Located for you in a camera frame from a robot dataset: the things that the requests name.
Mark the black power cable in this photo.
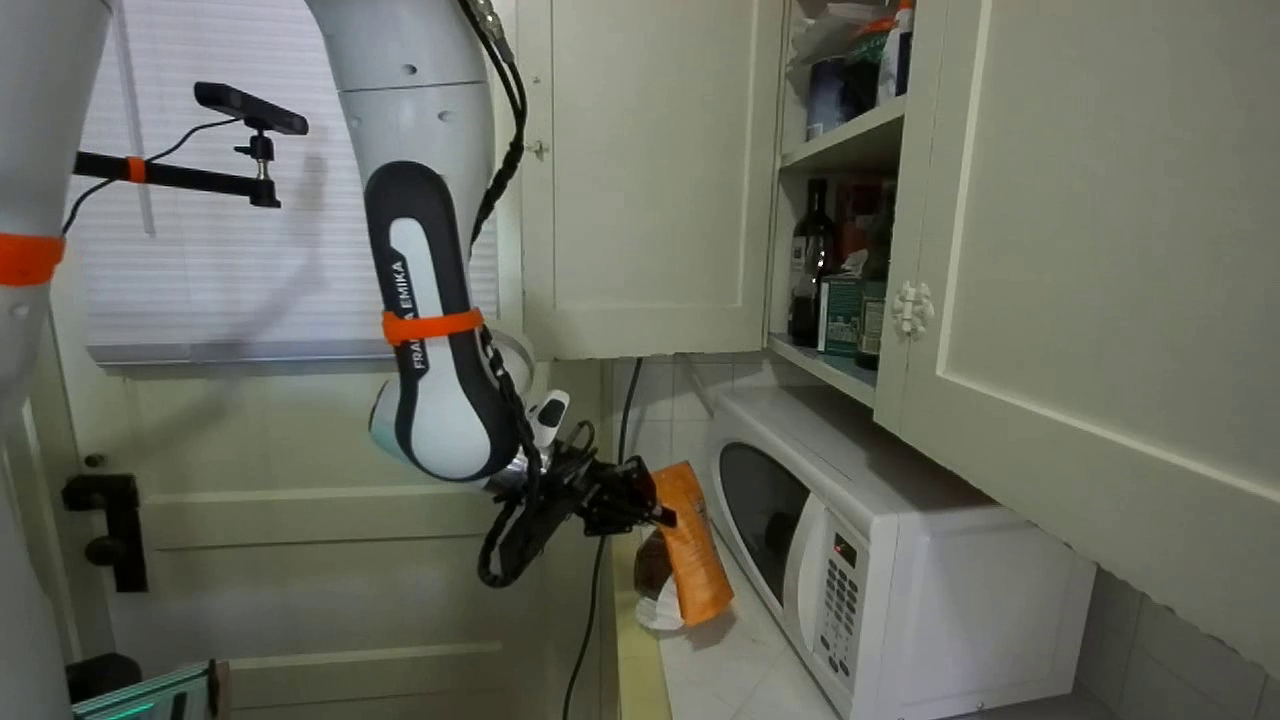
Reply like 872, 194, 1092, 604
558, 355, 647, 720

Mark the clear plastic bag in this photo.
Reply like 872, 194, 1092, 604
784, 0, 921, 137

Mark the black stereo camera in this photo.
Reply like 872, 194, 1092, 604
189, 78, 313, 138

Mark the dark glass bottle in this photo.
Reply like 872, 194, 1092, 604
784, 174, 843, 355

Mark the cream cupboard door white latch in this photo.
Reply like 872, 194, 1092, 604
872, 0, 1280, 676

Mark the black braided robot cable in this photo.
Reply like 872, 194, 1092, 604
458, 0, 598, 592

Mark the teal edged object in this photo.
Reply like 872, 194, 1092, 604
67, 656, 218, 720

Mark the green box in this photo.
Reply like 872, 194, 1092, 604
816, 271, 888, 358

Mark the white window blind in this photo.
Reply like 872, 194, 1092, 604
56, 0, 505, 377

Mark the orange strap on forearm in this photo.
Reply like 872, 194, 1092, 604
380, 302, 490, 352

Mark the black clamp bracket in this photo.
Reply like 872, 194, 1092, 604
61, 466, 153, 594

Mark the orange strap on upper arm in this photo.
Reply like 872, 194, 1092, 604
0, 229, 67, 292

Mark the thin black camera cable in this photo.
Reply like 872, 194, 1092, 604
56, 114, 246, 236

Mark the cream cupboard door green knob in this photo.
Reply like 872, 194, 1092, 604
512, 0, 781, 365

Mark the orange packet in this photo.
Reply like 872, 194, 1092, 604
651, 458, 740, 632

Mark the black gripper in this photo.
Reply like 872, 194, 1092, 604
538, 446, 682, 535

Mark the cream cupboard shelf unit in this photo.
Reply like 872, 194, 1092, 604
761, 0, 926, 411

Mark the white microwave oven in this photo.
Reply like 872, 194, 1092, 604
700, 385, 1099, 720

